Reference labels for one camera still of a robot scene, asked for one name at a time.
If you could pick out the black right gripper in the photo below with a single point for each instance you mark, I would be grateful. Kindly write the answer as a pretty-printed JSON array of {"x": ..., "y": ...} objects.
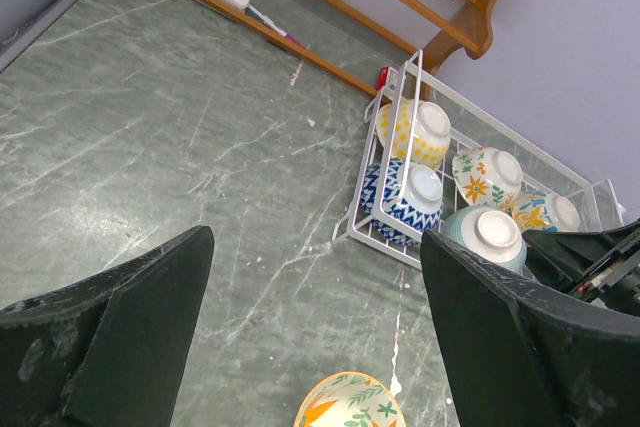
[{"x": 588, "y": 265}]

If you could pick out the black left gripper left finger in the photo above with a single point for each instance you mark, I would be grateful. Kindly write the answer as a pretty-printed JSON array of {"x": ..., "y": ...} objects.
[{"x": 111, "y": 349}]

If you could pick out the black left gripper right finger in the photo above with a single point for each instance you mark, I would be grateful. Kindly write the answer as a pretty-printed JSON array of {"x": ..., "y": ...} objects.
[{"x": 518, "y": 353}]

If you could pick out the blue orange floral bowl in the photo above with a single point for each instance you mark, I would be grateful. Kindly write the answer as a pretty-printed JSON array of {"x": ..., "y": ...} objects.
[{"x": 545, "y": 211}]

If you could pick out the teal striped bowl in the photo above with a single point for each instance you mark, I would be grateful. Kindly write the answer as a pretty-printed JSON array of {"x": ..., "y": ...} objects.
[{"x": 490, "y": 233}]

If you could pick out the orange flower green leaf bowl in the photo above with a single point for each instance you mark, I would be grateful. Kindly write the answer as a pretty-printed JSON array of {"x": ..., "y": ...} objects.
[{"x": 487, "y": 176}]

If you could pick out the red patterned bowl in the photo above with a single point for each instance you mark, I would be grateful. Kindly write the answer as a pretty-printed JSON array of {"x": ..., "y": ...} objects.
[{"x": 421, "y": 205}]

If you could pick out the yellow sun pattern bowl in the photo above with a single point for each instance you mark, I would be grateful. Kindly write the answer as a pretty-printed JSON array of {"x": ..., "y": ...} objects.
[{"x": 431, "y": 132}]

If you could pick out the wooden shelf rack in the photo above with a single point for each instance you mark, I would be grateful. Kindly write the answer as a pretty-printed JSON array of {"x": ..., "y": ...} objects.
[{"x": 470, "y": 29}]

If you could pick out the pink white pen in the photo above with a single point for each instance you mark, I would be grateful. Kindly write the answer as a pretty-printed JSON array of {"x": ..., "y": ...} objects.
[{"x": 267, "y": 21}]

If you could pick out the white wire dish rack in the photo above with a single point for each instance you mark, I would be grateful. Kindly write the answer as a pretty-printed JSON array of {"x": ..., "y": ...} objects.
[{"x": 471, "y": 128}]

